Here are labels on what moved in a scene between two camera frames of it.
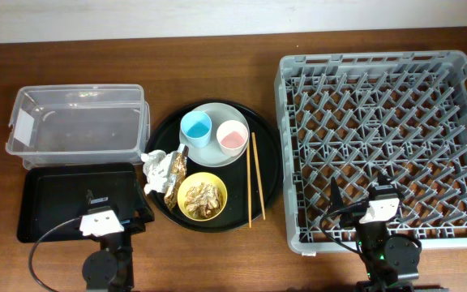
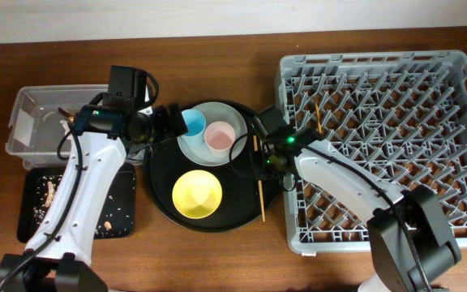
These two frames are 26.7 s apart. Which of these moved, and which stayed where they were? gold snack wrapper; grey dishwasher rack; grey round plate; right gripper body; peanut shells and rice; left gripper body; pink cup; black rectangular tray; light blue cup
Moved: left gripper body; right gripper body; gold snack wrapper; pink cup; peanut shells and rice
Stayed: grey round plate; grey dishwasher rack; light blue cup; black rectangular tray
